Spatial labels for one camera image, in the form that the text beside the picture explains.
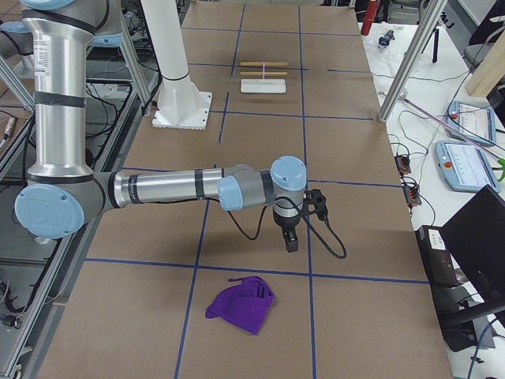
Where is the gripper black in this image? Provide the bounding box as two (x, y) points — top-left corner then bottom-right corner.
(273, 205), (301, 253)

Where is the purple microfiber towel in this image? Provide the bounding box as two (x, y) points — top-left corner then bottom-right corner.
(205, 276), (275, 336)

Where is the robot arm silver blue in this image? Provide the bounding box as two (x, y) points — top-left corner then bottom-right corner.
(15, 1), (307, 252)

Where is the white rack base tray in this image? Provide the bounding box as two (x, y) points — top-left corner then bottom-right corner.
(241, 79), (286, 94)

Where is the wooden rack rod front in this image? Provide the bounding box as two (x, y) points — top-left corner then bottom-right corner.
(240, 71), (288, 77)

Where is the wooden rack rod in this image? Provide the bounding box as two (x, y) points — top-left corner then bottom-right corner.
(240, 71), (288, 77)
(240, 61), (288, 67)

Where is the wooden rack rod rear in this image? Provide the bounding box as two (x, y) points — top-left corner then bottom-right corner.
(240, 61), (288, 67)

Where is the black orange connector block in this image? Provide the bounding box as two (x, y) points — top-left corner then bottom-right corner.
(402, 185), (422, 208)
(395, 155), (411, 176)

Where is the black laptop computer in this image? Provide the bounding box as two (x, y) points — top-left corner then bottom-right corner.
(416, 185), (504, 351)

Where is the teach pendant near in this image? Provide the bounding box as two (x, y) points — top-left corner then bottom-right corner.
(435, 141), (501, 193)

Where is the teach pendant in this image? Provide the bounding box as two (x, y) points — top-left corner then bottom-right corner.
(435, 141), (501, 193)
(445, 100), (496, 146)

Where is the folded dark blue umbrella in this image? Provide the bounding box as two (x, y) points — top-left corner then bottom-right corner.
(378, 29), (395, 48)

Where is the teach pendant far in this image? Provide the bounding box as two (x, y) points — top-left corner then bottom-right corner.
(445, 100), (496, 146)

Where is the reacher grabber stick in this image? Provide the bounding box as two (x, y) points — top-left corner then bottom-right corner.
(398, 96), (505, 182)

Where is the red cylinder bottle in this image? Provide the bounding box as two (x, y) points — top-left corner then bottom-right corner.
(361, 0), (380, 36)

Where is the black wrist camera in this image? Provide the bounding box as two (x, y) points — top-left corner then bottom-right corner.
(303, 189), (328, 222)

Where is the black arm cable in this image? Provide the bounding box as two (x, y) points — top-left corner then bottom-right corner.
(226, 195), (348, 260)

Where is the white pedestal column base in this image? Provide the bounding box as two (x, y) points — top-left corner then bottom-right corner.
(141, 0), (212, 130)

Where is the aluminium frame post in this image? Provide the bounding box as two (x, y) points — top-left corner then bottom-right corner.
(378, 0), (447, 123)

